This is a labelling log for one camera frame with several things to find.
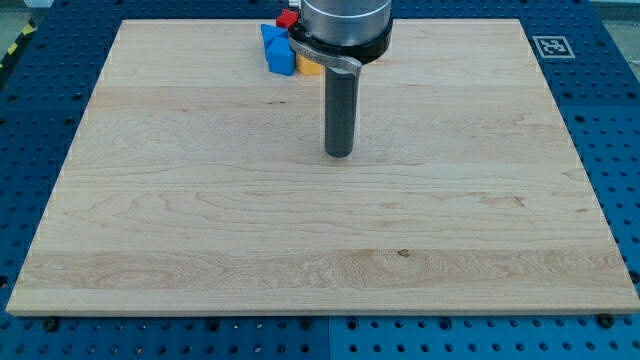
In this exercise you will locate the blue pentagon block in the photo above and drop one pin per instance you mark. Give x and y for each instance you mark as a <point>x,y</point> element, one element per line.
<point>280,57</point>

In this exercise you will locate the yellow heart block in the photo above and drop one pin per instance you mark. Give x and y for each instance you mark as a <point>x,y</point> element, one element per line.
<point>307,67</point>

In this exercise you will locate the black bolt front right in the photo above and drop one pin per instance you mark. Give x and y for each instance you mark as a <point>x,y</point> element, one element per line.
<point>605,320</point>

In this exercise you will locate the black bolt front left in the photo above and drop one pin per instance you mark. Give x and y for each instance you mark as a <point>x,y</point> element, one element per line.
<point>50,324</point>

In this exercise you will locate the red block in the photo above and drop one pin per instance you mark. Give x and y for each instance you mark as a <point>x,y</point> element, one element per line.
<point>287,18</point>

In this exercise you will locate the white fiducial marker tag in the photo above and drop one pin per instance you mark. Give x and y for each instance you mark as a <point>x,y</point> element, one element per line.
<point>553,47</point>

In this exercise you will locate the black bolt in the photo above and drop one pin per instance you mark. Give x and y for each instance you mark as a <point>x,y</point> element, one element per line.
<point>605,320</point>
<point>50,324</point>

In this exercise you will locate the light wooden board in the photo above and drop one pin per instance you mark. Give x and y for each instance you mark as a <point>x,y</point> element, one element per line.
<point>197,185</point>

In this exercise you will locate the dark grey cylindrical pointer rod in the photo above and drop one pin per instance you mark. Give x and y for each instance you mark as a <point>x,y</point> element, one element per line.
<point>341,91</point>

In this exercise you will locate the blue triangle block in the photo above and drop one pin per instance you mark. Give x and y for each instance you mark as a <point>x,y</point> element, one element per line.
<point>269,33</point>

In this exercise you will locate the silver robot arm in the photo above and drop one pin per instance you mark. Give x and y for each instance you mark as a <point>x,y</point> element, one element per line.
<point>341,35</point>

